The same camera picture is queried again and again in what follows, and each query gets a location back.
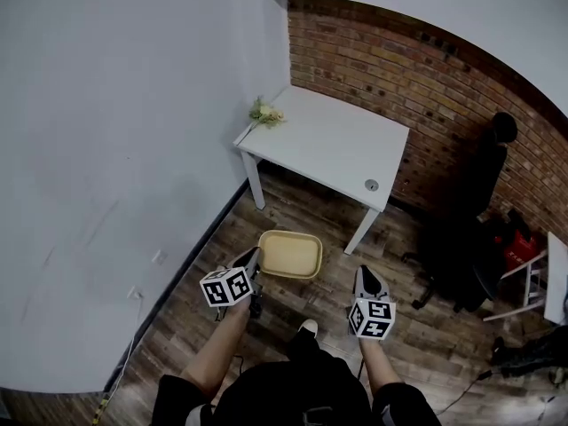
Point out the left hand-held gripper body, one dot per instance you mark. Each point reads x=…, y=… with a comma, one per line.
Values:
x=226, y=287

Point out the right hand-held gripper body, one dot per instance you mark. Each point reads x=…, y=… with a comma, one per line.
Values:
x=372, y=320

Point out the yellow plastic container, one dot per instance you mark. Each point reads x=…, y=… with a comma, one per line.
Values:
x=289, y=255

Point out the person's left forearm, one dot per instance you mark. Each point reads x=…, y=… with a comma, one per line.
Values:
x=219, y=349

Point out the person's right forearm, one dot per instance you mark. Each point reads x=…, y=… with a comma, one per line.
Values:
x=377, y=364

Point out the person's white shoe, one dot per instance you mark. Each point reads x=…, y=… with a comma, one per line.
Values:
x=309, y=327

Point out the black office chair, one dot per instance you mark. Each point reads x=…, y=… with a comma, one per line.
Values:
x=452, y=260

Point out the person's black clothing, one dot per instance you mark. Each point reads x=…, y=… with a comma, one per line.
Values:
x=293, y=388

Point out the white table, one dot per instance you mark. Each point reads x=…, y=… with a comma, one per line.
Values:
x=328, y=140

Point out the red bag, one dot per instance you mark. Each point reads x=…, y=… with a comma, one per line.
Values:
x=519, y=249

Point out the pale flower bouquet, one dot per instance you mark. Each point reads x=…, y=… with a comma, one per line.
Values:
x=265, y=113

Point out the black bag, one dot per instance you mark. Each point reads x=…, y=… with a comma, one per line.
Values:
x=537, y=353

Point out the yellow black striped tape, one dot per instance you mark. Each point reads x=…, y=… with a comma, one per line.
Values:
x=100, y=408

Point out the white side desk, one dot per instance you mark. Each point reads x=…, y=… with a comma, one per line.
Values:
x=557, y=278

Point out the white wall socket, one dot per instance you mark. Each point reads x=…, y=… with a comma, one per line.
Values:
x=159, y=257
x=135, y=293

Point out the white frame chair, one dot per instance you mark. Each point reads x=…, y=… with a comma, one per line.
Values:
x=530, y=278

